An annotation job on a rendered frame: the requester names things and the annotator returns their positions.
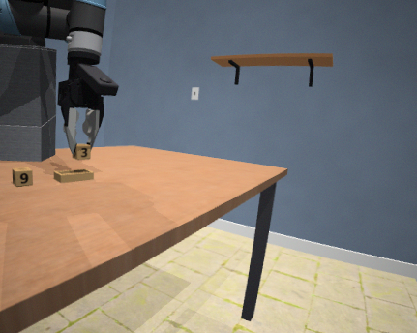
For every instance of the tan shallow rectangular tray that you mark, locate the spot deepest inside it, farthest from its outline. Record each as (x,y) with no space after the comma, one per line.
(77,175)

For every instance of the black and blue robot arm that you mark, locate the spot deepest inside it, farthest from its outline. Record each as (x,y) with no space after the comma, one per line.
(29,22)

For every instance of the tan cube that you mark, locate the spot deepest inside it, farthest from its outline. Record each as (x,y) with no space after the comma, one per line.
(22,176)
(82,152)

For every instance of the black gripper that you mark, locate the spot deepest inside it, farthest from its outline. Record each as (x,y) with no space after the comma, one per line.
(79,94)

